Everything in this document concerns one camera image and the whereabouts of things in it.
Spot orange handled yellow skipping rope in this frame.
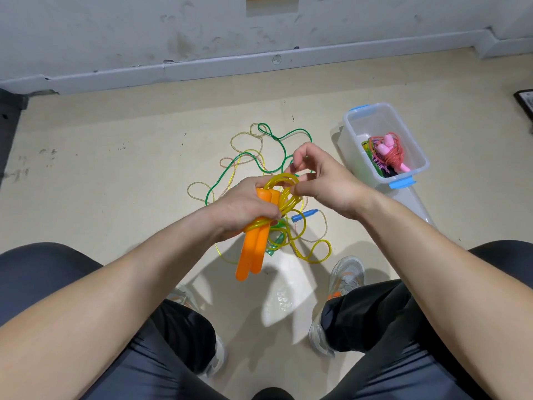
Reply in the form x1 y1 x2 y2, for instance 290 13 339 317
235 172 334 282

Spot grey shoe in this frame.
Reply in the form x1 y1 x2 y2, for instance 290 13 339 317
308 256 366 357
170 286 228 378

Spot pink skipping rope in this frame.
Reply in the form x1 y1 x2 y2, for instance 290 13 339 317
370 133 413 176

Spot person's right forearm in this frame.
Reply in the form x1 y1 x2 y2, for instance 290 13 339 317
358 194 533 400

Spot person's left hand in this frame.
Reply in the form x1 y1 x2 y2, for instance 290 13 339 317
207 174 288 242

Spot black shorts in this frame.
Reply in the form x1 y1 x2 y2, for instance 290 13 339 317
0 239 533 400

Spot clear plastic box lid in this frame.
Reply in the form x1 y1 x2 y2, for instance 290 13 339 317
393 186 436 226

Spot black metal rack frame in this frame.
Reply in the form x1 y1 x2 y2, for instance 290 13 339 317
0 89 28 188

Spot person's left forearm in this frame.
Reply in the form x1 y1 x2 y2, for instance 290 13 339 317
0 208 230 400

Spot pile of colourful jump ropes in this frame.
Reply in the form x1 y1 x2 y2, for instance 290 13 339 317
187 122 333 263

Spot grey right shoe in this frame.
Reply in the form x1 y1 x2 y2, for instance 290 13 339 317
308 256 366 357

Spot grey left shoe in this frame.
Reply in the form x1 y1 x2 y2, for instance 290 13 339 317
170 286 228 378

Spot clear storage box blue latches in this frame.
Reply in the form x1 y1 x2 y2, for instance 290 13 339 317
337 102 431 191

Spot person's right hand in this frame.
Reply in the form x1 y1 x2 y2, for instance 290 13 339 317
289 142 380 222

